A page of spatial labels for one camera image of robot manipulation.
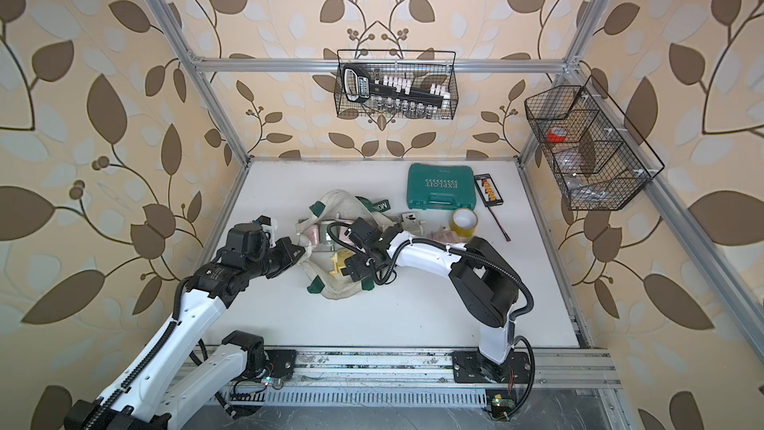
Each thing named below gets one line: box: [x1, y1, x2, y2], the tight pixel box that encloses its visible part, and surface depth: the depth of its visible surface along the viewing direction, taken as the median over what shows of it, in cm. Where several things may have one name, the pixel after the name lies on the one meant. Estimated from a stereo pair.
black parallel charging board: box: [473, 173, 505, 208], surface depth 110 cm
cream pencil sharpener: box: [399, 212, 426, 234], surface depth 100 cm
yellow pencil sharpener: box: [329, 248, 356, 277], surface depth 91 cm
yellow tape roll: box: [450, 207, 479, 243], surface depth 103 cm
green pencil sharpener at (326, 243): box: [319, 222, 336, 252], surface depth 92 cm
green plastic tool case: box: [406, 163, 477, 211], surface depth 108 cm
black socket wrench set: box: [342, 63, 449, 113], surface depth 86 cm
